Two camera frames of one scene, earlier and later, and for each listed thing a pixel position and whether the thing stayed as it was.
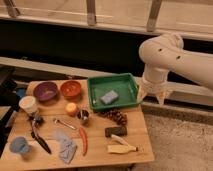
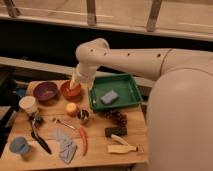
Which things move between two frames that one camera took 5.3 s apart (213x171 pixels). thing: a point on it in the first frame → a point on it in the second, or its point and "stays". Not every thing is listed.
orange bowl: [71, 89] stays
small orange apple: [71, 108] stays
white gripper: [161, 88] → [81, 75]
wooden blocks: [121, 149] stays
